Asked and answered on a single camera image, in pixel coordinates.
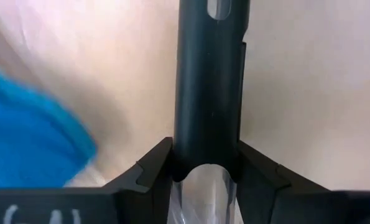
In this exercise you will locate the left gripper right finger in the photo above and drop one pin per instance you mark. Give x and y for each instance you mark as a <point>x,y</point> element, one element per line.
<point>259,186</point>

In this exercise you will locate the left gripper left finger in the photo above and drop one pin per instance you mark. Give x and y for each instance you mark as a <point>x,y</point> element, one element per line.
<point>147,186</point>

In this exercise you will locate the blue kitchen sponge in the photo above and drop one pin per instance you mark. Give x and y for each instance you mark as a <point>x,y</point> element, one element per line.
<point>26,140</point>

